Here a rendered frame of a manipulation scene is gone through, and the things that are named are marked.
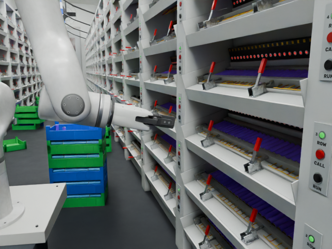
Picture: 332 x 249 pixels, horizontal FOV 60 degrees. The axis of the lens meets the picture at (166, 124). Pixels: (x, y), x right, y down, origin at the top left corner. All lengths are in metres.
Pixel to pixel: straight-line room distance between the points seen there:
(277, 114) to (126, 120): 0.34
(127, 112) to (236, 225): 0.47
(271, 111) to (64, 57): 0.45
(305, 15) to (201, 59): 0.58
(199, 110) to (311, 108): 0.63
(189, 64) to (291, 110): 0.58
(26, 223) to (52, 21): 0.61
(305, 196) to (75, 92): 0.49
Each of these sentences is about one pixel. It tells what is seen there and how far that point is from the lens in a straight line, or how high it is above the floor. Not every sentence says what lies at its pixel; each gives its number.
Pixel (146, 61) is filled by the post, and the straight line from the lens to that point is 1.78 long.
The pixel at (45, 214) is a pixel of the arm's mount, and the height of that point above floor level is 0.32.
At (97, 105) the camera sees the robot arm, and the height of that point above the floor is 0.70.
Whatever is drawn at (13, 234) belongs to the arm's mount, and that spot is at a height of 0.31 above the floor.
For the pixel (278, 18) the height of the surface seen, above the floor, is 0.88.
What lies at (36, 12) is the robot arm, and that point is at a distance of 0.72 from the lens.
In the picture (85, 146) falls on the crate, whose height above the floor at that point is 0.36.
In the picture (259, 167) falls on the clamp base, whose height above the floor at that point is 0.54.
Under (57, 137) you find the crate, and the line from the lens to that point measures 1.69.
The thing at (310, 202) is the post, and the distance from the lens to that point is 0.61.
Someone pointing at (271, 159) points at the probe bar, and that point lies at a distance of 0.78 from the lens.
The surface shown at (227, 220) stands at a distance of 0.94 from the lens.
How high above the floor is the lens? 0.78
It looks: 11 degrees down
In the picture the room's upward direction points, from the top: straight up
